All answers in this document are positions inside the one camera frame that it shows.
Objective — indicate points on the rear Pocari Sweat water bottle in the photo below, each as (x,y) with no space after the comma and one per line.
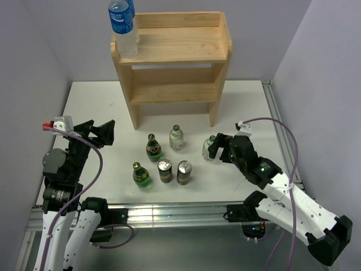
(135,27)

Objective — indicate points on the front Pocari Sweat water bottle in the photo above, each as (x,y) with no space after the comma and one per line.
(121,18)

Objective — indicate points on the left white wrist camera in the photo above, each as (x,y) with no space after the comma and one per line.
(62,123)

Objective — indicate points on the wooden two-tier shelf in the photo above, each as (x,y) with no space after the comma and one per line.
(182,57)

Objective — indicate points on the black can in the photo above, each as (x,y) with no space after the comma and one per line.
(184,170)
(164,167)

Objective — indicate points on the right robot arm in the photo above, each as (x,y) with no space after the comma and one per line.
(325,234)

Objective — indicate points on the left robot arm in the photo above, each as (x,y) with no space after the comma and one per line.
(68,224)

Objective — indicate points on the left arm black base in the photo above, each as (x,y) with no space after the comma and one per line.
(104,235)

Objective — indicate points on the green glass bottle rear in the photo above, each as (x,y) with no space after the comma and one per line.
(153,149)

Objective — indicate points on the pocari sweat water bottle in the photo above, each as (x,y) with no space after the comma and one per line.
(135,27)
(121,18)

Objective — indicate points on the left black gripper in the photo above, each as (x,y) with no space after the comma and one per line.
(104,132)

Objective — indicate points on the aluminium frame right rail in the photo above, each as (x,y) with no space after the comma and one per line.
(281,133)

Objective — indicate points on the aluminium frame front rail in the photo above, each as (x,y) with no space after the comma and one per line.
(173,215)

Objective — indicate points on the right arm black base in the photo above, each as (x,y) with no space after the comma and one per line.
(244,212)

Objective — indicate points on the clear glass bottle on table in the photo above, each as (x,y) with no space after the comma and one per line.
(176,138)

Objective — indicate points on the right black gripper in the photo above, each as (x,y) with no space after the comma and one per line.
(219,142)

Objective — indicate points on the aluminium frame rail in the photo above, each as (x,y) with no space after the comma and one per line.
(173,215)
(281,133)

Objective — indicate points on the green glass bottle front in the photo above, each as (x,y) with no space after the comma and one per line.
(140,175)

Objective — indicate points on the clear glass bottle green cap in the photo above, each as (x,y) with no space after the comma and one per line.
(205,152)

